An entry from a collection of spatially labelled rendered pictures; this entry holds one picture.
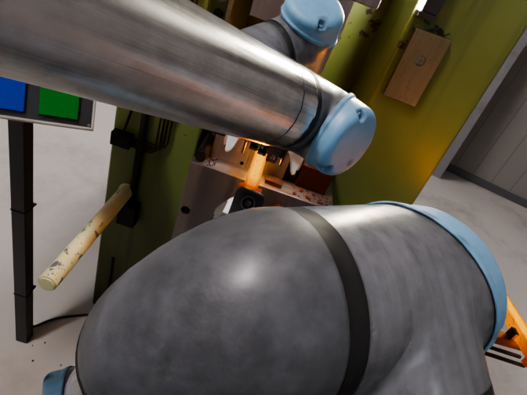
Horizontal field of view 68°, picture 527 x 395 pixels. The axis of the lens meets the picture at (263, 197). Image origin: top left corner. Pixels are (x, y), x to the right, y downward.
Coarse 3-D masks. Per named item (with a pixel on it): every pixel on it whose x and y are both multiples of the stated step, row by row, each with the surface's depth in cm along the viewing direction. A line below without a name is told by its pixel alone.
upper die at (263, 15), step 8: (256, 0) 83; (264, 0) 83; (272, 0) 82; (280, 0) 82; (344, 0) 81; (256, 8) 84; (264, 8) 83; (272, 8) 83; (280, 8) 83; (344, 8) 81; (256, 16) 84; (264, 16) 84; (272, 16) 84; (344, 16) 82; (344, 24) 83
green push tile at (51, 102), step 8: (40, 88) 81; (40, 96) 81; (48, 96) 82; (56, 96) 82; (64, 96) 83; (72, 96) 83; (40, 104) 81; (48, 104) 82; (56, 104) 82; (64, 104) 83; (72, 104) 84; (40, 112) 81; (48, 112) 82; (56, 112) 83; (64, 112) 83; (72, 112) 84
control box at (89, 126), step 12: (36, 96) 81; (36, 108) 82; (84, 108) 85; (12, 120) 86; (24, 120) 81; (36, 120) 82; (48, 120) 83; (60, 120) 84; (72, 120) 85; (84, 120) 86
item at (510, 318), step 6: (510, 300) 88; (510, 306) 86; (510, 312) 85; (516, 312) 86; (510, 318) 84; (516, 318) 84; (510, 324) 83; (516, 324) 82; (522, 324) 82; (522, 330) 81; (522, 336) 80; (522, 342) 79; (522, 348) 79; (522, 360) 77
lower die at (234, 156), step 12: (216, 132) 100; (216, 144) 101; (240, 144) 100; (216, 156) 103; (228, 156) 102; (240, 156) 102; (252, 156) 102; (288, 156) 100; (264, 168) 103; (276, 168) 102
